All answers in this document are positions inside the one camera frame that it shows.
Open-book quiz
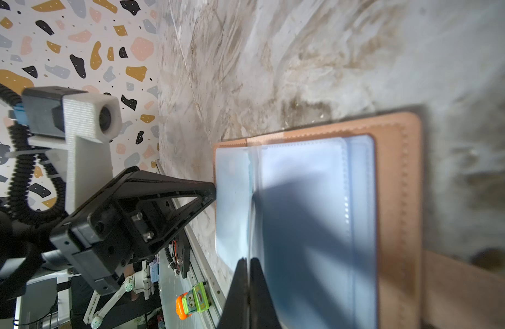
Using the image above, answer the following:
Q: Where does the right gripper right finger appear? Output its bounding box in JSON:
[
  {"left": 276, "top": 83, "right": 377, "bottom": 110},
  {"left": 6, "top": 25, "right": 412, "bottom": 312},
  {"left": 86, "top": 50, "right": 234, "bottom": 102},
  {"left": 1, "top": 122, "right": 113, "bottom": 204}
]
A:
[{"left": 249, "top": 258, "right": 282, "bottom": 329}]

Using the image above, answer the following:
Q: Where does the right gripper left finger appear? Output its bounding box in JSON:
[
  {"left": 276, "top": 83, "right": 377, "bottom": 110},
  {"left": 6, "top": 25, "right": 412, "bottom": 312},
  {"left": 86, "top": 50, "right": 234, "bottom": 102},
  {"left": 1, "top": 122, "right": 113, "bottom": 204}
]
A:
[{"left": 217, "top": 259, "right": 249, "bottom": 329}]

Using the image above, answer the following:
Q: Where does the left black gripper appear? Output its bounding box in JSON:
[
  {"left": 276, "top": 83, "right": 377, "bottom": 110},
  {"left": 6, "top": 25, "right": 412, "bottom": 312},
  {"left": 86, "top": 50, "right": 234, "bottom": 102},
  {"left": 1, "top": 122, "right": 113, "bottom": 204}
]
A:
[{"left": 50, "top": 167, "right": 216, "bottom": 296}]

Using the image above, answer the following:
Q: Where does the pink leather card holder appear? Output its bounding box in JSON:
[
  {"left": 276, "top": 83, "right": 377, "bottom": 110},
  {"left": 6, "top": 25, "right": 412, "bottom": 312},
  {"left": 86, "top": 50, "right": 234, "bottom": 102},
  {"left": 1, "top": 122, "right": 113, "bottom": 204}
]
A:
[{"left": 213, "top": 112, "right": 505, "bottom": 328}]

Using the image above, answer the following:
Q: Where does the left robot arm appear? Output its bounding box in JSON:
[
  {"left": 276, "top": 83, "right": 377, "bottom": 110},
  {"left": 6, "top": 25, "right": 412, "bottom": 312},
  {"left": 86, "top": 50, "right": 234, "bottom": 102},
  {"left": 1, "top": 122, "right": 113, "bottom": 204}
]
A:
[{"left": 0, "top": 167, "right": 216, "bottom": 309}]

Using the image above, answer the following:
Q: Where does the orange green small tool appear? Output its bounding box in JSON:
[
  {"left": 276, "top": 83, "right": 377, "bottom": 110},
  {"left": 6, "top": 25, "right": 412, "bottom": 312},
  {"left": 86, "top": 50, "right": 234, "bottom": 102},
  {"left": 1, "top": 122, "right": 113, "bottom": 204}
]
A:
[{"left": 176, "top": 282, "right": 211, "bottom": 320}]

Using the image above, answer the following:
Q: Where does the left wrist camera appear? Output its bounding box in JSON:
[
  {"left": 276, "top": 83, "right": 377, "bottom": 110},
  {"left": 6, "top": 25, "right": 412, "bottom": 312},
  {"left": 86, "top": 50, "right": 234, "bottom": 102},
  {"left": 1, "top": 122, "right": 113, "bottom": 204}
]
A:
[{"left": 22, "top": 86, "right": 122, "bottom": 213}]

